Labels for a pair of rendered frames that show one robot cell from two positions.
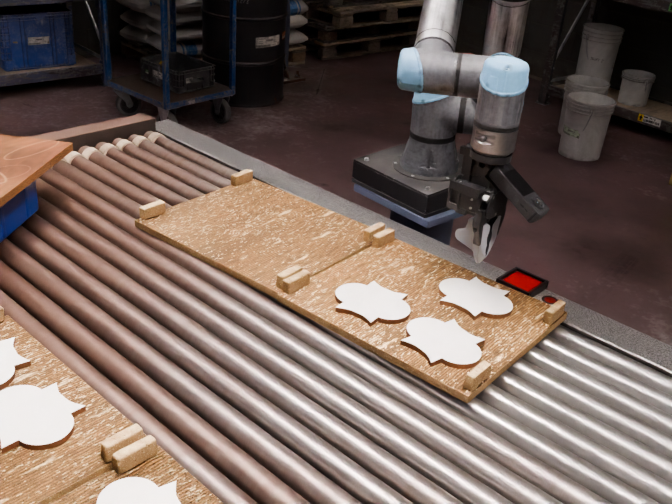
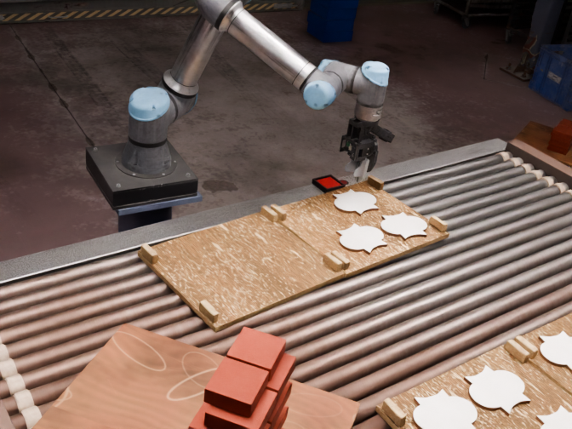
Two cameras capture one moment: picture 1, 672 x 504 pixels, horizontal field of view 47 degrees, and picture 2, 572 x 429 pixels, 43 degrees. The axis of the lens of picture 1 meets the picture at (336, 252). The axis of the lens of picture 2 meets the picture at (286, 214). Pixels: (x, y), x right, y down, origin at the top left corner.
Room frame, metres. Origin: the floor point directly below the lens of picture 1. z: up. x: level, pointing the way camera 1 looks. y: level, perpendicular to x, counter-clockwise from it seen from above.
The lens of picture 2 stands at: (1.12, 1.67, 2.04)
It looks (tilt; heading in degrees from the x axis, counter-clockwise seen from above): 31 degrees down; 280
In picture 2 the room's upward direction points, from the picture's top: 8 degrees clockwise
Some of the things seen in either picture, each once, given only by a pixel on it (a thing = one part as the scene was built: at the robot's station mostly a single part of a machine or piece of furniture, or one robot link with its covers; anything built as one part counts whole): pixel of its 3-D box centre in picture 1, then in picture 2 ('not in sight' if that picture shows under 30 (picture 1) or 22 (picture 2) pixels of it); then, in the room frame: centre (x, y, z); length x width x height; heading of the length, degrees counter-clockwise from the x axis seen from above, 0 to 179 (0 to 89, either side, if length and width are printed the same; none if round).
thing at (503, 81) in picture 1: (501, 93); (372, 83); (1.27, -0.25, 1.33); 0.09 x 0.08 x 0.11; 171
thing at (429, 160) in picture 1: (430, 148); (146, 148); (1.91, -0.22, 0.99); 0.15 x 0.15 x 0.10
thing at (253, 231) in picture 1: (262, 230); (241, 264); (1.48, 0.16, 0.93); 0.41 x 0.35 x 0.02; 54
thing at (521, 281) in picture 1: (521, 283); (328, 184); (1.35, -0.37, 0.92); 0.06 x 0.06 x 0.01; 49
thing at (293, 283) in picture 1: (296, 281); (340, 260); (1.24, 0.07, 0.95); 0.06 x 0.02 x 0.03; 142
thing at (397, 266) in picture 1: (422, 306); (357, 224); (1.23, -0.17, 0.93); 0.41 x 0.35 x 0.02; 52
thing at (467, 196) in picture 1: (481, 181); (361, 137); (1.27, -0.24, 1.17); 0.09 x 0.08 x 0.12; 52
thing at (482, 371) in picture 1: (478, 375); (437, 223); (1.00, -0.24, 0.95); 0.06 x 0.02 x 0.03; 142
